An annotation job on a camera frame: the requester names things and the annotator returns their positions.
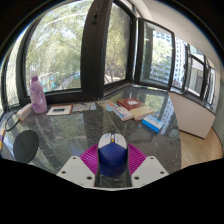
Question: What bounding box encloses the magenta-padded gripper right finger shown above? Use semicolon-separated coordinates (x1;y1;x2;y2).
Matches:
126;143;170;188

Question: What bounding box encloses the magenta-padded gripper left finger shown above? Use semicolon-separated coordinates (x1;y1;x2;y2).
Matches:
56;143;100;188

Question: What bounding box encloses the blue and white computer mouse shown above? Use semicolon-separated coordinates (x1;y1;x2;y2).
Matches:
97;132;129;178

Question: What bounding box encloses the round black mouse pad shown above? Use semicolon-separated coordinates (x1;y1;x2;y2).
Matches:
13;129;40;164

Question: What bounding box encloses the blue box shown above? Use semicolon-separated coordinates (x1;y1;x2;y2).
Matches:
141;114;166;134

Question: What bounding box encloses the tan book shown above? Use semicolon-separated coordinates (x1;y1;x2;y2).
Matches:
131;105;156;121

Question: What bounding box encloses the white card with orange border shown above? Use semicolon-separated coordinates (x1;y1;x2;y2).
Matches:
46;104;74;117

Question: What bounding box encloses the pale printed leaflet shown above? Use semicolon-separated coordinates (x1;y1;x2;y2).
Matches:
72;101;98;113

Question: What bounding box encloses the light teal booklet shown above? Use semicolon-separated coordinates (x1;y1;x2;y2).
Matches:
104;101;118;113

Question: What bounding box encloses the purple detergent bottle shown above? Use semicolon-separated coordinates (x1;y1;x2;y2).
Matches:
29;70;48;115

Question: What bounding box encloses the black wire stand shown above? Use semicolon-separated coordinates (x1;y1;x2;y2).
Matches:
3;111;21;132

